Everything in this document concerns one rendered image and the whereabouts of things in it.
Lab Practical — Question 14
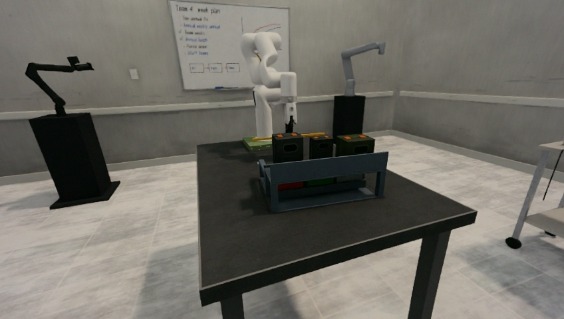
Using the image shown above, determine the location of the green open bin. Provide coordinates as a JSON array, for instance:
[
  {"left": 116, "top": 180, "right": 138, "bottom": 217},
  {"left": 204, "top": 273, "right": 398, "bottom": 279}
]
[{"left": 303, "top": 178, "right": 334, "bottom": 187}]

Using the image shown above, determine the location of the red bin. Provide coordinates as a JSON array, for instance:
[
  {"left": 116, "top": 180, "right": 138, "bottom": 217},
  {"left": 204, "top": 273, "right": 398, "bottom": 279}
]
[{"left": 278, "top": 181, "right": 303, "bottom": 191}]

